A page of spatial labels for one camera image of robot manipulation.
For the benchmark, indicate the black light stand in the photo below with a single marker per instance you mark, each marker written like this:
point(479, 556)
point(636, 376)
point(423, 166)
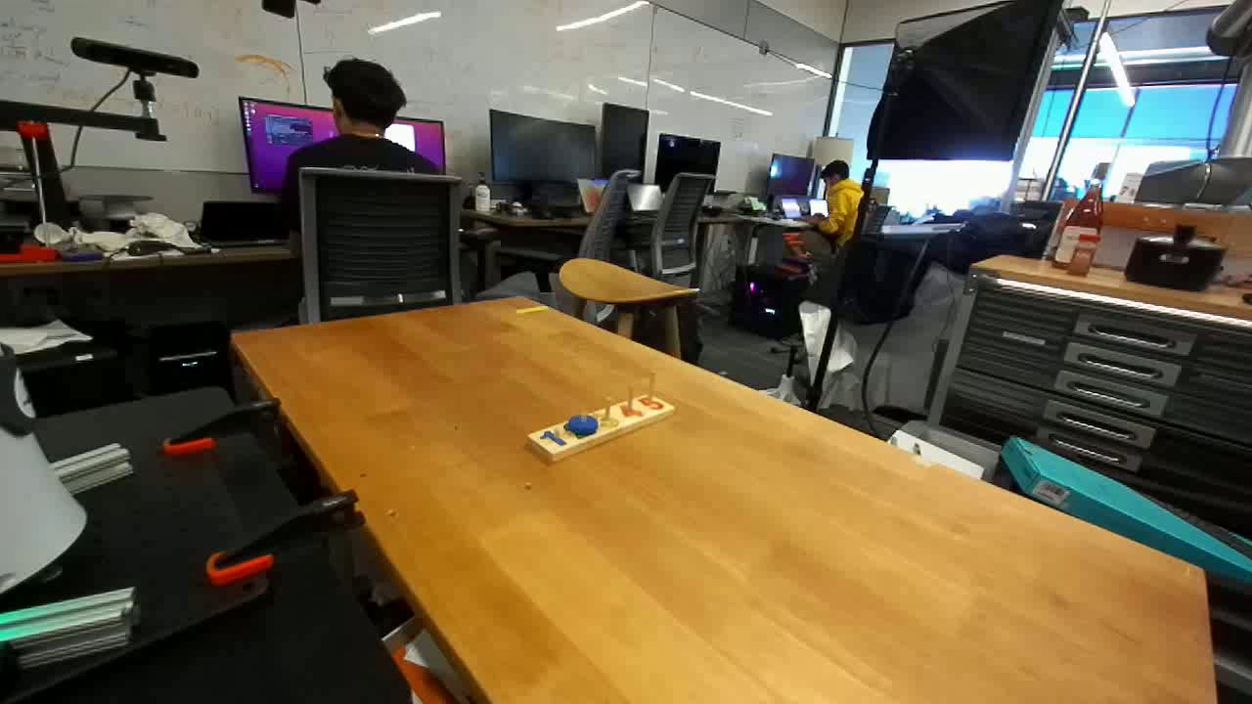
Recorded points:
point(841, 286)

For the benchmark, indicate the red and white bottle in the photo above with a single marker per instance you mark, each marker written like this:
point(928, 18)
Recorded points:
point(1075, 236)

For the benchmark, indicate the small black monitor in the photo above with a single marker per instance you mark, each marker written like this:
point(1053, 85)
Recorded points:
point(684, 157)

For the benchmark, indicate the wide black monitor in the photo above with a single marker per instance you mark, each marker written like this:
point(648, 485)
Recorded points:
point(539, 149)

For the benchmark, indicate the white box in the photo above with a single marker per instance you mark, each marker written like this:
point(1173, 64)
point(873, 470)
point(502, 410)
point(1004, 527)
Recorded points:
point(940, 450)

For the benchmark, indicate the aluminum extrusion bar stack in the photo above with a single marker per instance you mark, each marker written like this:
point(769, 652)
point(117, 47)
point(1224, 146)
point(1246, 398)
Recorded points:
point(93, 468)
point(73, 625)

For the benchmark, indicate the person in black shirt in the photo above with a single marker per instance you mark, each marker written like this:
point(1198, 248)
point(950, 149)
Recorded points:
point(366, 98)

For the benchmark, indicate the black base board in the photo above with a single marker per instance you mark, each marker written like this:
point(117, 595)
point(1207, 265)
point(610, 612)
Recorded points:
point(168, 523)

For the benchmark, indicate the wooden stool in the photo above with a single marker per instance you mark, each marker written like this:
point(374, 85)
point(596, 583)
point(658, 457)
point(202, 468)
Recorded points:
point(610, 279)

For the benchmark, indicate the tall black monitor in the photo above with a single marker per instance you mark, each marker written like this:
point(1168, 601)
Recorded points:
point(624, 137)

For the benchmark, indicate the gray mesh office chair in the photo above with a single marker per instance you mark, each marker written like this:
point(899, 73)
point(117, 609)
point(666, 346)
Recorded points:
point(376, 239)

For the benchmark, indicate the monitor with blue screen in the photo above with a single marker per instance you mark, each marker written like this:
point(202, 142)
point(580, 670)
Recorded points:
point(789, 172)

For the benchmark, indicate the teal case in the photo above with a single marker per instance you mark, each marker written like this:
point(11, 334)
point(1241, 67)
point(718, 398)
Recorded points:
point(1121, 509)

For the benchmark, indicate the white cone-shaped object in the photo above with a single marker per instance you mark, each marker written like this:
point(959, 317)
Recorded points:
point(30, 513)

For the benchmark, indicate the black box device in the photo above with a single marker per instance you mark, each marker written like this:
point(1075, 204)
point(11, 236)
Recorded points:
point(1173, 260)

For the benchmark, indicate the wooden number peg platform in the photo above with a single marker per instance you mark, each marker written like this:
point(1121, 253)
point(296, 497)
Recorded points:
point(632, 415)

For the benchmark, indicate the black softbox light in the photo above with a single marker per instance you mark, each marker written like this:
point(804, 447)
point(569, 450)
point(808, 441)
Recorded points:
point(962, 91)

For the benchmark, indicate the gray drawer cabinet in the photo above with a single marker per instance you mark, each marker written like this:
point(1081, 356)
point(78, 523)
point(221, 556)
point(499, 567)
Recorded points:
point(1108, 376)

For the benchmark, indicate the person in yellow shirt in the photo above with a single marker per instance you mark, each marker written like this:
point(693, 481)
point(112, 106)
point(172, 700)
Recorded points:
point(841, 204)

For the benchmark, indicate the white crumpled cloth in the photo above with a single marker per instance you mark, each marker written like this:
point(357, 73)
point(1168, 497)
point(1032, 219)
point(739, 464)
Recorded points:
point(142, 231)

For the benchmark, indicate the black bar camera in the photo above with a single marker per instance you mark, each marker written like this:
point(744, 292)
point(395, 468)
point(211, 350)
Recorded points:
point(130, 55)

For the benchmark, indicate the monitor with purple screen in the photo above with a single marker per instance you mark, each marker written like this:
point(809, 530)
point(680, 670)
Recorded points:
point(279, 137)

